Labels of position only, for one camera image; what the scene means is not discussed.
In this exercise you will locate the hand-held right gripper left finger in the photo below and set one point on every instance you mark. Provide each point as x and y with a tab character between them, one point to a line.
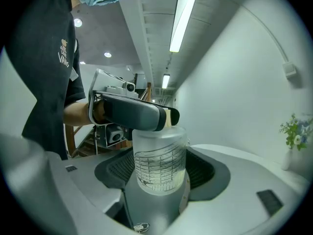
83	180

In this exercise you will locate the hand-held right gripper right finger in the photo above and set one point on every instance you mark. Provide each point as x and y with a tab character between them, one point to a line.
239	187

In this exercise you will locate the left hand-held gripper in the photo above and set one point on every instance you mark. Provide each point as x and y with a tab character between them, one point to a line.
105	81

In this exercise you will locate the clear plastic measuring cup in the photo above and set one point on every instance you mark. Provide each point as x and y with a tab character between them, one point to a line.
159	146

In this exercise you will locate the person's left forearm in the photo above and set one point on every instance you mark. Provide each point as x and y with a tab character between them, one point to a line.
75	114

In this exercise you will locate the person's left hand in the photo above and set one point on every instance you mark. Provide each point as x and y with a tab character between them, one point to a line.
99	111

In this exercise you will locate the short fluorescent ceiling light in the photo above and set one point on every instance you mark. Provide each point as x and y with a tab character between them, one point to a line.
165	81

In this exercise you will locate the wooden chair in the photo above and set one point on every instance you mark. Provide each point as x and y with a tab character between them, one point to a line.
70	141

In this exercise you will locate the white ribbed vase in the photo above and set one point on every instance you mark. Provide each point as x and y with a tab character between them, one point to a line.
286	159

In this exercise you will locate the person's white sneaker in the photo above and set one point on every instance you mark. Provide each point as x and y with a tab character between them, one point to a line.
141	227

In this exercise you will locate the bouquet of small flowers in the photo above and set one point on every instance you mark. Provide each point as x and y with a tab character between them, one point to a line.
296	131

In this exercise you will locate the long fluorescent ceiling light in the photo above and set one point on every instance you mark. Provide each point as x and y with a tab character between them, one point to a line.
182	21

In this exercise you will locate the person's black t-shirt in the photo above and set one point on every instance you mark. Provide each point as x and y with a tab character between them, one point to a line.
39	57

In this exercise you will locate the white wall junction box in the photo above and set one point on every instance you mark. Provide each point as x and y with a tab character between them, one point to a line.
289	69

